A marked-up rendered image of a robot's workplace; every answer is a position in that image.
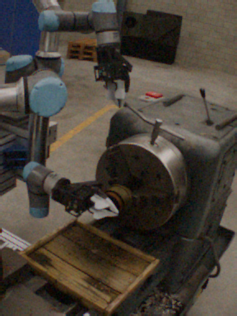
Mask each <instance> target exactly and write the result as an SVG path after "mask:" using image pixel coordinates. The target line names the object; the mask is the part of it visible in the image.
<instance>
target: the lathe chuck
mask: <svg viewBox="0 0 237 316"><path fill-rule="evenodd" d="M151 139H152V137H144V136H132V137H128V138H126V139H125V140H123V141H121V142H119V143H117V144H115V145H113V146H112V147H110V148H109V149H107V150H106V151H104V152H103V154H102V155H101V157H100V158H99V160H98V163H97V166H96V167H95V168H96V174H95V180H99V181H100V182H101V183H102V188H101V191H102V192H103V193H105V192H106V191H108V189H109V187H110V186H109V183H108V181H110V180H111V178H110V176H109V173H108V170H110V169H111V168H110V165H109V163H108V161H107V160H106V157H105V156H107V155H108V154H110V153H111V152H112V151H111V148H113V147H115V146H119V147H120V149H121V151H122V153H123V155H124V158H125V160H126V161H127V165H128V168H129V169H130V171H131V174H132V175H133V176H135V177H133V180H129V181H128V182H127V183H126V184H125V185H123V186H126V187H127V188H129V189H130V190H131V191H132V192H134V191H135V190H137V189H138V188H140V187H139V185H138V184H137V181H136V177H138V178H139V179H140V180H141V181H142V182H143V184H144V186H145V187H148V188H152V189H155V190H161V191H164V192H167V193H171V194H174V195H176V194H178V200H177V204H174V205H171V204H169V205H168V206H167V207H166V208H164V209H163V208H162V209H160V208H159V207H153V206H149V208H147V207H142V206H138V207H137V208H135V207H130V209H129V210H127V211H126V212H124V213H123V214H122V215H121V216H120V217H119V219H118V221H121V222H122V223H124V224H125V225H126V226H128V227H131V228H135V229H139V230H152V229H155V228H157V227H159V226H161V225H163V224H164V223H166V222H167V220H169V219H170V218H171V217H172V215H173V214H174V213H176V212H177V211H178V209H180V207H181V206H182V204H183V203H184V199H185V195H186V190H187V184H188V183H187V177H186V174H185V172H184V168H183V166H182V163H181V161H180V160H179V158H178V157H177V156H176V155H175V153H174V151H172V150H171V149H170V148H169V147H168V146H166V144H164V143H163V142H161V141H160V140H158V139H156V140H155V144H156V145H157V146H150V145H149V144H147V143H148V142H151ZM178 192H179V193H178Z"/></svg>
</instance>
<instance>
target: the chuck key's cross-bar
mask: <svg viewBox="0 0 237 316"><path fill-rule="evenodd" d="M124 104H125V105H126V106H127V107H128V108H129V109H130V110H131V111H132V112H134V113H136V114H137V115H138V117H139V118H141V119H142V120H143V121H144V122H146V123H149V124H150V125H153V126H154V125H155V123H154V122H152V121H151V120H150V119H148V118H146V117H145V116H144V115H142V114H141V113H139V112H138V111H137V110H136V109H135V108H134V107H133V106H131V105H130V104H129V103H128V102H126V101H125V103H124ZM159 129H161V130H163V131H164V132H167V133H168V134H170V135H172V136H173V137H176V138H178V139H179V140H181V141H185V137H182V136H181V135H179V134H178V133H176V132H172V131H171V130H169V129H168V128H165V127H162V126H160V127H159Z"/></svg>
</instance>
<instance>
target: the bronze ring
mask: <svg viewBox="0 0 237 316"><path fill-rule="evenodd" d="M130 193H131V191H130V190H129V189H128V188H127V187H126V186H122V185H120V184H113V185H111V187H109V189H108V191H106V192H105V194H106V195H107V196H108V198H109V199H110V200H111V201H112V203H113V204H114V205H115V207H116V208H117V210H118V213H119V214H122V213H124V212H126V211H127V210H129V209H130V207H131V206H132V196H131V194H130Z"/></svg>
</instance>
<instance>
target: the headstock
mask: <svg viewBox="0 0 237 316"><path fill-rule="evenodd" d="M159 94H162V95H163V96H164V97H165V98H164V99H162V100H161V99H159V100H157V101H154V102H150V101H148V100H144V99H140V101H143V102H146V103H148V104H135V105H132V106H133V107H134V108H135V109H136V110H137V111H138V112H139V113H141V114H142V115H144V116H145V117H146V118H147V119H150V120H151V121H152V122H155V121H156V119H161V120H162V127H165V128H168V129H169V130H171V131H172V132H176V133H178V134H179V135H181V136H182V137H185V141H181V140H179V139H178V138H176V137H173V136H172V135H170V134H168V133H167V132H164V131H163V130H160V133H159V137H163V138H165V139H166V140H168V141H169V142H171V143H173V144H174V146H175V147H176V148H177V149H178V150H179V151H180V152H181V153H182V156H183V157H184V159H185V161H186V163H187V164H188V167H189V169H188V170H189V173H190V179H191V187H190V192H189V194H188V198H187V200H186V201H185V203H184V204H183V206H181V208H180V209H178V210H177V212H176V213H174V214H173V215H172V217H171V218H170V219H169V220H167V222H166V223H164V224H163V225H161V226H162V227H163V228H165V229H168V230H170V231H172V232H175V233H176V234H178V235H180V236H183V237H185V238H187V239H193V238H196V237H197V236H198V235H199V234H200V233H201V232H202V229H203V226H204V223H205V220H206V218H207V216H209V214H210V213H211V212H212V211H213V208H214V207H216V205H217V204H218V203H219V201H220V200H221V199H222V198H223V197H224V195H225V193H226V192H227V191H228V190H229V188H230V187H231V185H232V183H233V178H234V176H235V171H236V168H237V118H236V119H235V120H234V121H231V122H230V123H228V125H225V126H224V127H223V128H222V129H220V130H216V125H217V124H218V123H221V122H222V121H224V119H227V118H229V117H230V116H231V115H234V114H235V113H236V112H237V111H236V110H233V109H230V108H227V107H225V106H223V105H219V104H216V103H214V102H211V101H209V100H206V102H207V108H208V112H209V115H210V118H211V120H212V122H214V123H208V122H206V120H207V113H206V110H205V106H204V104H203V99H202V98H199V97H196V96H194V95H190V94H187V93H184V92H182V91H178V92H173V91H165V92H163V93H162V92H161V93H159ZM178 94H182V95H183V98H180V99H179V100H176V101H175V102H173V103H171V104H169V105H167V106H164V105H163V102H164V101H165V100H168V99H170V98H172V97H173V96H177V95H178ZM153 127H154V126H153V125H150V124H149V123H146V122H144V121H143V120H142V119H141V118H139V117H138V115H137V114H136V113H134V112H132V111H131V110H130V109H129V108H128V107H125V108H122V109H120V110H119V111H116V112H115V113H114V114H113V116H112V118H111V120H110V125H109V135H108V136H107V138H106V144H105V146H106V147H107V149H109V148H110V147H112V146H113V145H115V144H117V143H119V142H121V141H123V140H125V139H126V138H128V137H131V136H135V135H138V134H143V133H149V134H152V129H153ZM193 132H194V133H193ZM201 132H202V133H206V135H201V134H199V133H201ZM210 133H215V134H216V136H215V137H213V136H211V134H210ZM107 149H106V150H107ZM176 218H177V219H176Z"/></svg>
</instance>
